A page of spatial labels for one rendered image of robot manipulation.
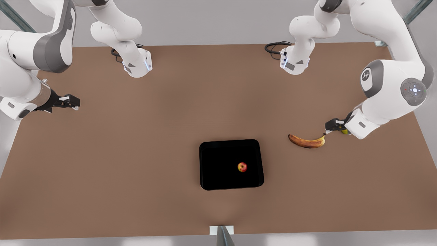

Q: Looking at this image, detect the spotted yellow banana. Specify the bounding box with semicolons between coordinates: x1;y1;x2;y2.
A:
288;134;326;149

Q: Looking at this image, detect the black cable loop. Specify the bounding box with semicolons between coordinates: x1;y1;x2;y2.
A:
111;43;144;64
265;41;293;61

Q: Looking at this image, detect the silver frame post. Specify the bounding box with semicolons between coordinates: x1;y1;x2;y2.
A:
374;0;434;47
0;0;37;33
209;225;235;246

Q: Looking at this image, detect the black storage box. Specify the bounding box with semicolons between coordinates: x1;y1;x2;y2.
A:
199;139;265;191

